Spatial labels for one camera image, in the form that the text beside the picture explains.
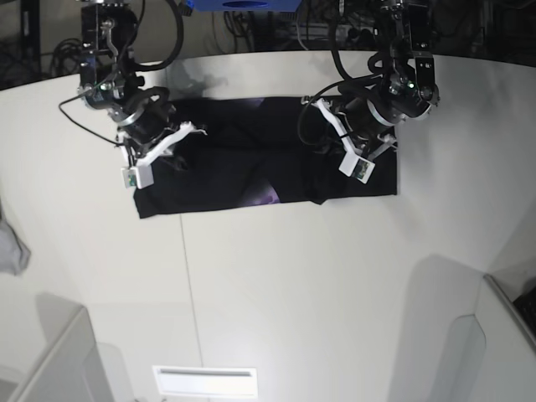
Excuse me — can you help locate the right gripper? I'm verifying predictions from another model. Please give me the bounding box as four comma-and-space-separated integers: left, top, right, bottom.
111, 86, 208, 171

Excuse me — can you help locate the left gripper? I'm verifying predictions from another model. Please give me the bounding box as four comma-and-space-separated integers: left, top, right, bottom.
313, 90, 413, 162

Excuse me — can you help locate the black T-shirt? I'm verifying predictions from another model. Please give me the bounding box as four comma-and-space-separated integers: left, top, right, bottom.
133, 97, 398, 219

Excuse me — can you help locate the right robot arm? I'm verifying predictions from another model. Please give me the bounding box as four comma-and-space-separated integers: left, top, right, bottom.
80, 1, 185, 167

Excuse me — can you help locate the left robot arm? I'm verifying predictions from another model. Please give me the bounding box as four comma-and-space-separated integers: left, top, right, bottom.
178, 1, 440, 163

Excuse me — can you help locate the blue box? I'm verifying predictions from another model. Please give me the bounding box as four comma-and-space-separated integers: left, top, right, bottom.
184, 0, 302, 13

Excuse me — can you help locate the grey cloth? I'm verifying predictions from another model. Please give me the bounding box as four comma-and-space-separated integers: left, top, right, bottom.
0, 210, 31, 276

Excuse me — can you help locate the black keyboard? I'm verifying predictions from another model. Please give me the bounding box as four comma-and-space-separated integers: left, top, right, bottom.
513, 288, 536, 334

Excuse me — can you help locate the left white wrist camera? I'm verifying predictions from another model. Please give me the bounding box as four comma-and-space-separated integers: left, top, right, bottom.
301, 96, 375, 184

